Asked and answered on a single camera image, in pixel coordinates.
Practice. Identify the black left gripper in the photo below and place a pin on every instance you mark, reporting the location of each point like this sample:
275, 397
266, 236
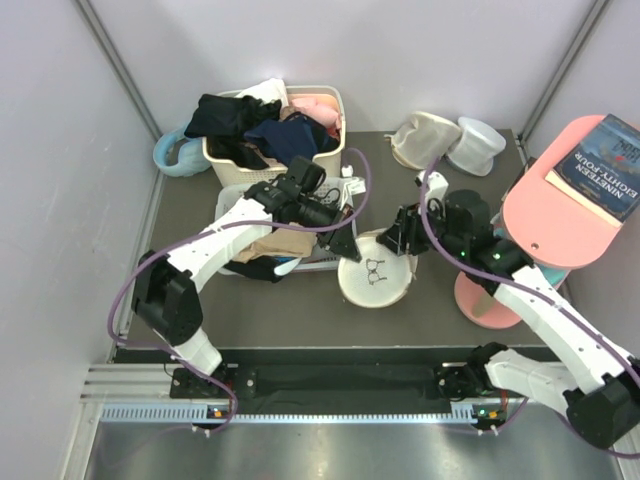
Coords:
332, 240

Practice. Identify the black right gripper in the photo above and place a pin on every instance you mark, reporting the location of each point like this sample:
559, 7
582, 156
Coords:
404, 231

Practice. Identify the white mesh laundry bag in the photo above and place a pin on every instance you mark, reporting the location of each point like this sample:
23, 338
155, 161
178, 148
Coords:
475, 150
380, 279

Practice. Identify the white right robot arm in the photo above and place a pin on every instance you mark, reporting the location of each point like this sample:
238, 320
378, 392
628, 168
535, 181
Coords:
594, 387

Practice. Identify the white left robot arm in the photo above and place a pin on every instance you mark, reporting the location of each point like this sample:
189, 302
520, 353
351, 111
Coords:
167, 287

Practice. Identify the beige mesh laundry bag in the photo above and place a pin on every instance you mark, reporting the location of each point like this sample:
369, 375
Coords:
422, 139

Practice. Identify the cream laundry basket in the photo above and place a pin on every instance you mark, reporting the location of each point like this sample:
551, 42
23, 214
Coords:
229, 173

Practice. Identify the white perforated basket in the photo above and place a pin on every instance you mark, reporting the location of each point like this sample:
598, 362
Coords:
331, 191

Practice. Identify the beige folded garment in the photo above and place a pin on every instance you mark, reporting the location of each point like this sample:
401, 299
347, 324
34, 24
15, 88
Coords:
281, 243

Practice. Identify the navy blue garment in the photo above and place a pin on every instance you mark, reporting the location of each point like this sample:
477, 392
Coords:
297, 135

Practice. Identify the pink garment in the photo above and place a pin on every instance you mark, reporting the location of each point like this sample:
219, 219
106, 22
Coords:
326, 115

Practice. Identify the pink two-tier side table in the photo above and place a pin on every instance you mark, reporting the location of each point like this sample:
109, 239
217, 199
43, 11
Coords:
549, 226

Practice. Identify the white garment in basket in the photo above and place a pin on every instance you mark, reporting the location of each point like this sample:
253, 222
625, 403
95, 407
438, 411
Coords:
268, 91

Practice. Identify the black garment in basket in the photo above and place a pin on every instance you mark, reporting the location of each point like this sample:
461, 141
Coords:
223, 122

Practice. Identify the teal headphones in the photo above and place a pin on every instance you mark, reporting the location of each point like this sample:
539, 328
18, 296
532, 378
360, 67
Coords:
554, 276

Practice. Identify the blue paperback book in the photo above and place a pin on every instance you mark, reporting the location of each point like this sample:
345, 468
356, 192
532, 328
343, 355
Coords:
601, 173

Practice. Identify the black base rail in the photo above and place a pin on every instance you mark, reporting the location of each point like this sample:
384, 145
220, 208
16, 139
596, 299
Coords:
336, 381

